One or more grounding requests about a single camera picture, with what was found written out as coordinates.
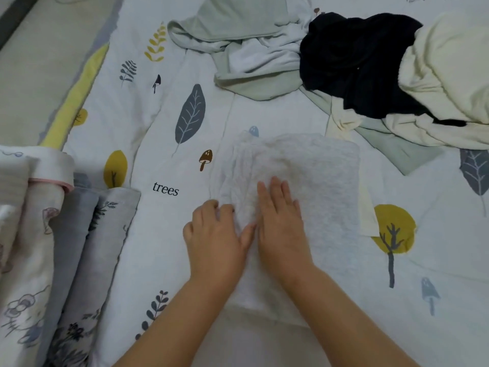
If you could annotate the person's right hand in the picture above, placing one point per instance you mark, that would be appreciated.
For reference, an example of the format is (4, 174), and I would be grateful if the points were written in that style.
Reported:
(283, 233)

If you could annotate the person's left hand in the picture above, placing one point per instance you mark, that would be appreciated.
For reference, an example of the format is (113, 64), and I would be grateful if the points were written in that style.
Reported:
(215, 248)

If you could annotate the grey Chip n Dale shirt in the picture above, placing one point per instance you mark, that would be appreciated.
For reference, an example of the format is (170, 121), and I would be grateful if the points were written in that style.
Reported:
(321, 187)

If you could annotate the bed with leaf print bedding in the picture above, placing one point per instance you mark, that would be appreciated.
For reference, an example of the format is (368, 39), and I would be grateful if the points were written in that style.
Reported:
(428, 248)

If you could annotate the light blue denim jeans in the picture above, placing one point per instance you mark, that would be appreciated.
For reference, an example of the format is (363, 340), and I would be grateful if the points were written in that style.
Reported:
(69, 233)

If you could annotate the black garment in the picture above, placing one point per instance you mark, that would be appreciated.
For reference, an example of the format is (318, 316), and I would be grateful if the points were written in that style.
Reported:
(359, 65)

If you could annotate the sage green zip jacket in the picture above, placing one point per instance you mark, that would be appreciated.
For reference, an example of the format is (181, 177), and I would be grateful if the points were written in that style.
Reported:
(244, 19)

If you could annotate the person's right forearm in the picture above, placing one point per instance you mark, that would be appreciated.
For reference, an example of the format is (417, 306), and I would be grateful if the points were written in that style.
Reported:
(348, 325)

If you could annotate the person's left forearm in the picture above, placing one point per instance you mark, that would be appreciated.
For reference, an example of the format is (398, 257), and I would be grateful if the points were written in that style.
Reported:
(172, 328)

